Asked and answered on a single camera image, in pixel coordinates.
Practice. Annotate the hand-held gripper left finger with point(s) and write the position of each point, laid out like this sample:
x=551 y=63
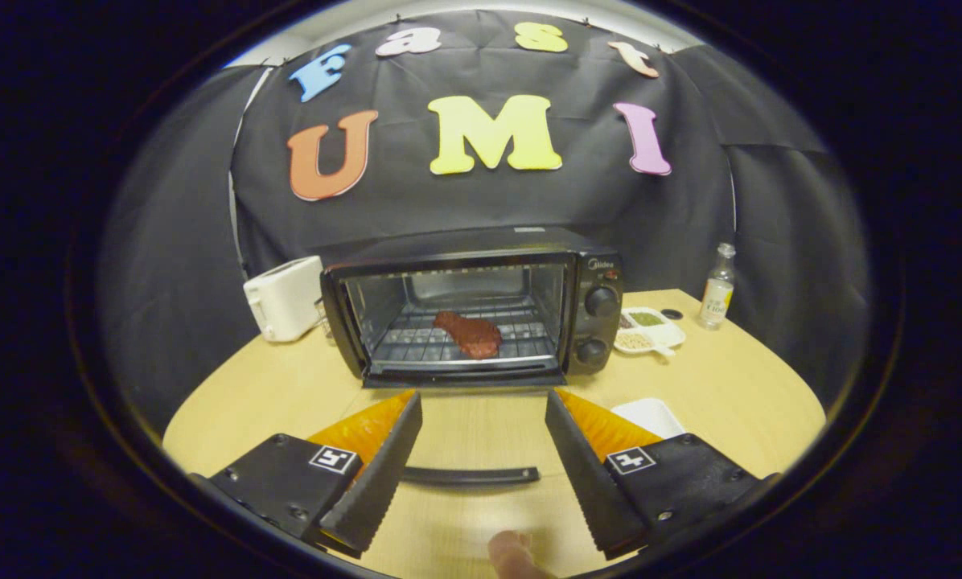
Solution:
x=376 y=482

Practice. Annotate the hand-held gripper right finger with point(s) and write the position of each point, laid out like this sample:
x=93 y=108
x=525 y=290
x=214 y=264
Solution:
x=589 y=482

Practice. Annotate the black toaster oven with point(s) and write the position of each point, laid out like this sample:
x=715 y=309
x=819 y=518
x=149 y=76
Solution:
x=602 y=265

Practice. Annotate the white bread toaster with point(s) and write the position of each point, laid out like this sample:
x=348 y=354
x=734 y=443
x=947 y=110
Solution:
x=284 y=297

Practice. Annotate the white rectangular plate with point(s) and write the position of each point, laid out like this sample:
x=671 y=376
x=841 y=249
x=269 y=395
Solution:
x=650 y=414

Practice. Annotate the white divided plate with grains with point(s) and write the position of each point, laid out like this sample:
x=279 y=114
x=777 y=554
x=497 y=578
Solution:
x=664 y=331

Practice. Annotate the clear glass bottle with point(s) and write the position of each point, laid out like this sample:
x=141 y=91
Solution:
x=717 y=293

